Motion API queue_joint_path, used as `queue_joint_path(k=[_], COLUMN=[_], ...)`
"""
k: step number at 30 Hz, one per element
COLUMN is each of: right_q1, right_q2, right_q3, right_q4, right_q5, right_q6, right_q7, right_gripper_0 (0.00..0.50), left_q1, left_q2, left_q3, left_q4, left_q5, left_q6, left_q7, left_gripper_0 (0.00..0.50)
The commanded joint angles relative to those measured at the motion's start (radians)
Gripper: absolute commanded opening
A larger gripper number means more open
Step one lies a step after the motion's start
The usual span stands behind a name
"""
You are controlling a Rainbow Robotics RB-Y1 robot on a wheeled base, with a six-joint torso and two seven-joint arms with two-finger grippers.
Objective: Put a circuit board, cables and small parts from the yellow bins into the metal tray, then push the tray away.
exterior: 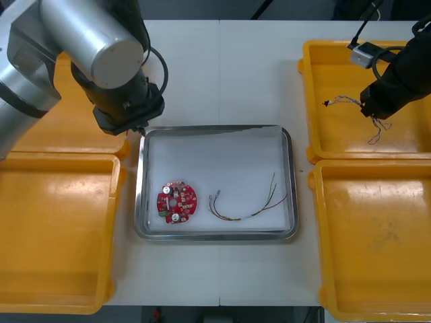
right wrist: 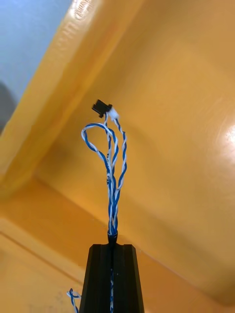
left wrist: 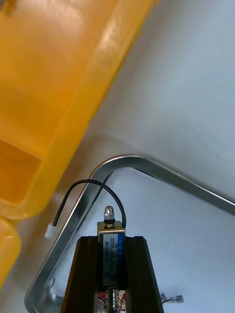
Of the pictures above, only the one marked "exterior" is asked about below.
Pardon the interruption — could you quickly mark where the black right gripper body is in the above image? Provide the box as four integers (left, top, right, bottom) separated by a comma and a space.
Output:
360, 50, 431, 121

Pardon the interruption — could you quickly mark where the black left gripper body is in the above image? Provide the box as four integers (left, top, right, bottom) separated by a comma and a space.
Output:
92, 83, 166, 136

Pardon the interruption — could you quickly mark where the blue-white twisted wire harness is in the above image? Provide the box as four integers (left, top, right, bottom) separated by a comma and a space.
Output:
322, 94, 393, 146

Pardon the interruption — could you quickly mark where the steel tray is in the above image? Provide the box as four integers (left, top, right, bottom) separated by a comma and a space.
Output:
133, 124, 300, 242

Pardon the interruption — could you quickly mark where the yellow-orange plastic bin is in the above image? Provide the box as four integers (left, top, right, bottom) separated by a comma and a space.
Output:
9, 52, 131, 161
0, 151, 128, 316
307, 159, 431, 323
297, 39, 431, 166

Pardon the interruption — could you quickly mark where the round red circuit board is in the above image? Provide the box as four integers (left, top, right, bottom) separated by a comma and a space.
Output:
156, 180, 199, 225

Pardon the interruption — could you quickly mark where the green-yellow and red wire harness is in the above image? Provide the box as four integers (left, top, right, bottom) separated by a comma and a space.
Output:
207, 172, 289, 223

